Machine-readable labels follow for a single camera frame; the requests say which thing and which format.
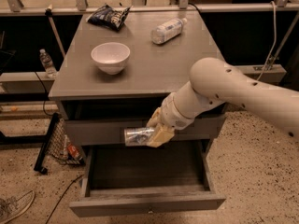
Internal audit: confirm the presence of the clear plastic water bottle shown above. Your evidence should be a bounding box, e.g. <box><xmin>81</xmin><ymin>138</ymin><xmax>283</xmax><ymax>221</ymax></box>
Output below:
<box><xmin>150</xmin><ymin>18</ymin><xmax>188</xmax><ymax>45</ymax></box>

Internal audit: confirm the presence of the black wire mesh basket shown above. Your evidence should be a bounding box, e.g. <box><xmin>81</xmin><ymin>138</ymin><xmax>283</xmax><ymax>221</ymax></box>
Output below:
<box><xmin>34</xmin><ymin>113</ymin><xmax>84</xmax><ymax>175</ymax></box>

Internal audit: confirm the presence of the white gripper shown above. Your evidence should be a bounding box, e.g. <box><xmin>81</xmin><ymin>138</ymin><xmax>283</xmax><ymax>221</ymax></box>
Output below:
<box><xmin>147</xmin><ymin>92</ymin><xmax>194</xmax><ymax>147</ymax></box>

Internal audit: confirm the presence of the white sneaker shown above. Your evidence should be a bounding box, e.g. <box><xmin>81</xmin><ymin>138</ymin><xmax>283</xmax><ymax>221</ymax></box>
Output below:
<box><xmin>0</xmin><ymin>190</ymin><xmax>35</xmax><ymax>224</ymax></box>

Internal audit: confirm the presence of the standing water bottle on ledge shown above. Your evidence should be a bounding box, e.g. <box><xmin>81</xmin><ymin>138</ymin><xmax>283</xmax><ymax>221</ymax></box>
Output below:
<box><xmin>39</xmin><ymin>49</ymin><xmax>57</xmax><ymax>78</ymax></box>

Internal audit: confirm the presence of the open grey bottom drawer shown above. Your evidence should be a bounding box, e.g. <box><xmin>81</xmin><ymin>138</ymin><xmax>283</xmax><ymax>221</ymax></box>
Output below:
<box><xmin>70</xmin><ymin>141</ymin><xmax>226</xmax><ymax>217</ymax></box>

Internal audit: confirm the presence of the white hanging cable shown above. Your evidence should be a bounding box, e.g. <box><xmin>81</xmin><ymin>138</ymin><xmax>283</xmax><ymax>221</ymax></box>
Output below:
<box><xmin>255</xmin><ymin>0</ymin><xmax>278</xmax><ymax>82</ymax></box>

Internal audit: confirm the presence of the black floor cable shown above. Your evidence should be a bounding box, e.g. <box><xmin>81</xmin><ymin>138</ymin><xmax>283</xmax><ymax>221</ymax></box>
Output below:
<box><xmin>44</xmin><ymin>174</ymin><xmax>85</xmax><ymax>224</ymax></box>

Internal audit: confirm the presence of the dark blue chip bag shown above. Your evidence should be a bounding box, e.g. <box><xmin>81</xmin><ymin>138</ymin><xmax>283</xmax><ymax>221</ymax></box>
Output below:
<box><xmin>86</xmin><ymin>4</ymin><xmax>130</xmax><ymax>32</ymax></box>

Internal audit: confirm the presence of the wooden stick with black tape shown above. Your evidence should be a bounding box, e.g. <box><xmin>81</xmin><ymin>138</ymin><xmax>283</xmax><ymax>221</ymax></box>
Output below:
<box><xmin>45</xmin><ymin>4</ymin><xmax>65</xmax><ymax>58</ymax></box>

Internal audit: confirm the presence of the grey wooden drawer cabinet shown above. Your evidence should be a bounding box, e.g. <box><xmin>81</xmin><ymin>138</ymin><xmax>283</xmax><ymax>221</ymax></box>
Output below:
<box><xmin>48</xmin><ymin>10</ymin><xmax>242</xmax><ymax>154</ymax></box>

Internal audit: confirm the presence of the white bowl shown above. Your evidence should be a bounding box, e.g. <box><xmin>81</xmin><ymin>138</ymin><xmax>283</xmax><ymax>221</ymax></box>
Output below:
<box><xmin>91</xmin><ymin>42</ymin><xmax>131</xmax><ymax>75</ymax></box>

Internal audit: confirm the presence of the grey upper drawer with knob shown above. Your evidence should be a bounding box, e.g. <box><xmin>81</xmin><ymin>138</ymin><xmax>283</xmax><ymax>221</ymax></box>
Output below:
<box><xmin>64</xmin><ymin>115</ymin><xmax>225</xmax><ymax>146</ymax></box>

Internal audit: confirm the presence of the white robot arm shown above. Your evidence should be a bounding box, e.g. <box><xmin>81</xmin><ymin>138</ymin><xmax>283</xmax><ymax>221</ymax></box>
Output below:
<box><xmin>147</xmin><ymin>58</ymin><xmax>299</xmax><ymax>147</ymax></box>

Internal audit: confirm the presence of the metal railing frame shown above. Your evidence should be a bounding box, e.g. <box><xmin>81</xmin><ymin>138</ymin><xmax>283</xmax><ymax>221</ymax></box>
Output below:
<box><xmin>0</xmin><ymin>0</ymin><xmax>299</xmax><ymax>17</ymax></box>

